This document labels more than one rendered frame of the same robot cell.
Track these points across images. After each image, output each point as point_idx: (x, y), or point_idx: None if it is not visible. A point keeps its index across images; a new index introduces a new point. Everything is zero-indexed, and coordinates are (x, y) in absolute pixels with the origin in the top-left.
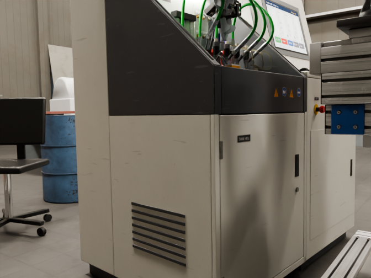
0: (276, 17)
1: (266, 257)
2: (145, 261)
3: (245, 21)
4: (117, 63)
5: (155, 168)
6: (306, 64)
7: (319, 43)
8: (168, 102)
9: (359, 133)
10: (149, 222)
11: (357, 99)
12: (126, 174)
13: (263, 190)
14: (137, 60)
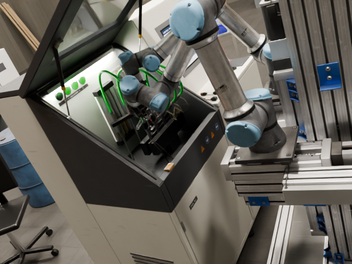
0: None
1: (230, 246)
2: None
3: None
4: (76, 172)
5: (140, 236)
6: None
7: (227, 165)
8: (132, 201)
9: (267, 205)
10: (149, 263)
11: (260, 195)
12: (118, 238)
13: (215, 215)
14: (95, 174)
